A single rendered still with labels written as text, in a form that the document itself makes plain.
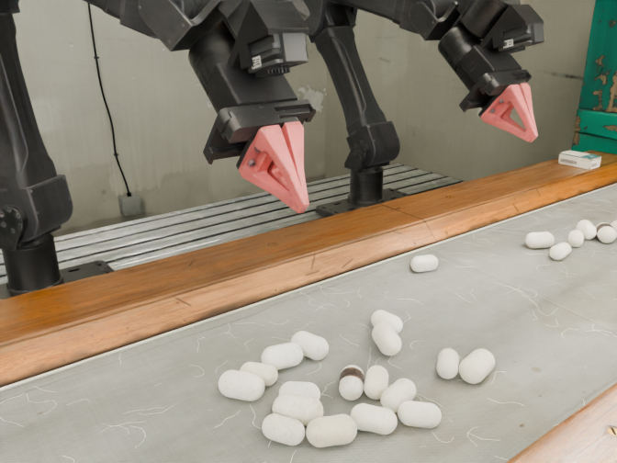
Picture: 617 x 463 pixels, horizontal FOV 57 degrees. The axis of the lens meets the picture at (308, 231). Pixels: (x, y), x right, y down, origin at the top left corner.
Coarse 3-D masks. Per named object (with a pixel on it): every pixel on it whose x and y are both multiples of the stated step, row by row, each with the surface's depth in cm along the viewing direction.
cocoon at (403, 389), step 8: (392, 384) 43; (400, 384) 43; (408, 384) 43; (384, 392) 42; (392, 392) 42; (400, 392) 42; (408, 392) 42; (384, 400) 42; (392, 400) 42; (400, 400) 42; (408, 400) 42; (392, 408) 42
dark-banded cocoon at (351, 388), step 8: (344, 368) 45; (360, 368) 45; (352, 376) 44; (344, 384) 43; (352, 384) 43; (360, 384) 43; (344, 392) 43; (352, 392) 43; (360, 392) 43; (352, 400) 43
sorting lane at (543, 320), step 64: (448, 256) 70; (512, 256) 70; (576, 256) 70; (256, 320) 55; (320, 320) 55; (448, 320) 55; (512, 320) 55; (576, 320) 55; (64, 384) 46; (128, 384) 46; (192, 384) 46; (320, 384) 46; (448, 384) 46; (512, 384) 46; (576, 384) 46; (0, 448) 39; (64, 448) 39; (128, 448) 39; (192, 448) 39; (256, 448) 39; (320, 448) 39; (384, 448) 39; (448, 448) 39; (512, 448) 39
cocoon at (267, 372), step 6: (246, 366) 45; (252, 366) 45; (258, 366) 45; (264, 366) 45; (270, 366) 45; (252, 372) 45; (258, 372) 45; (264, 372) 45; (270, 372) 45; (276, 372) 45; (264, 378) 45; (270, 378) 45; (276, 378) 45; (264, 384) 45; (270, 384) 45
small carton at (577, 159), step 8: (560, 152) 103; (568, 152) 102; (576, 152) 102; (584, 152) 102; (560, 160) 103; (568, 160) 102; (576, 160) 100; (584, 160) 99; (592, 160) 99; (600, 160) 100; (584, 168) 100; (592, 168) 99
